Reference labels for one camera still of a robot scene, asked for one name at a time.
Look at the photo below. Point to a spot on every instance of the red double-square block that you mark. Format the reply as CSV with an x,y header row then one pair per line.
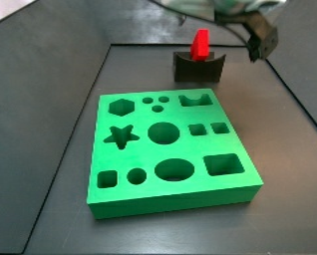
x,y
200,45

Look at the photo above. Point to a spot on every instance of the green shape-sorting board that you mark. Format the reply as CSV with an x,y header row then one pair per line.
x,y
166,155

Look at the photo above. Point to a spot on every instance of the black curved holder stand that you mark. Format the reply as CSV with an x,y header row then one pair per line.
x,y
189,70

